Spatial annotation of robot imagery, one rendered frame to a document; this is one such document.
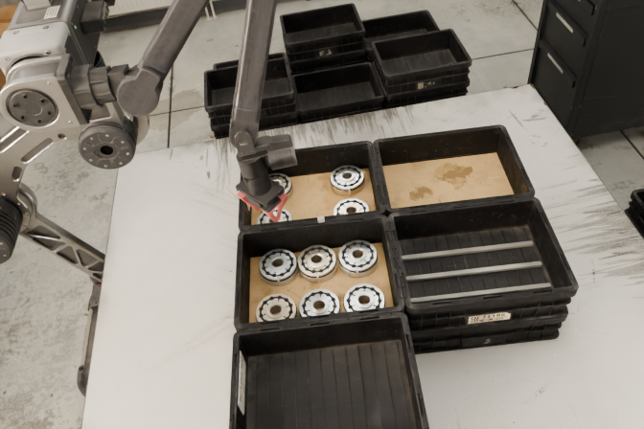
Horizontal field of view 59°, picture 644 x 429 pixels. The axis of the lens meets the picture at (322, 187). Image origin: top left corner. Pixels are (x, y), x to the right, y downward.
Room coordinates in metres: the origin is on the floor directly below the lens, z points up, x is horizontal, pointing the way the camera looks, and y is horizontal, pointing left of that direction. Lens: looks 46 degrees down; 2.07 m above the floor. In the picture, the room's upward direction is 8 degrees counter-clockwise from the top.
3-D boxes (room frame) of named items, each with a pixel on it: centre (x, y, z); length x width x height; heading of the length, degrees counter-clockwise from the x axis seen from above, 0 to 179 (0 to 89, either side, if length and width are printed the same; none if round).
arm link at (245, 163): (0.93, 0.14, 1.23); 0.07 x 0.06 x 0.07; 94
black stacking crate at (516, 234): (0.84, -0.36, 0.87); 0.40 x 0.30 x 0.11; 88
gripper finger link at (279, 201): (0.92, 0.13, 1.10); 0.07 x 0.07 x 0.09; 44
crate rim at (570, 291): (0.84, -0.36, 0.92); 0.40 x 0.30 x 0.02; 88
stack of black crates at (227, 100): (2.19, 0.27, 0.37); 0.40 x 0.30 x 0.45; 93
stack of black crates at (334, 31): (2.61, -0.11, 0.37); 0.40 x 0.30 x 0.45; 93
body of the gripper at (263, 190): (0.93, 0.14, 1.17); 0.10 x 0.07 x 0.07; 44
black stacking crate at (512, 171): (1.14, -0.37, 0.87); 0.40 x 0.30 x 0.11; 88
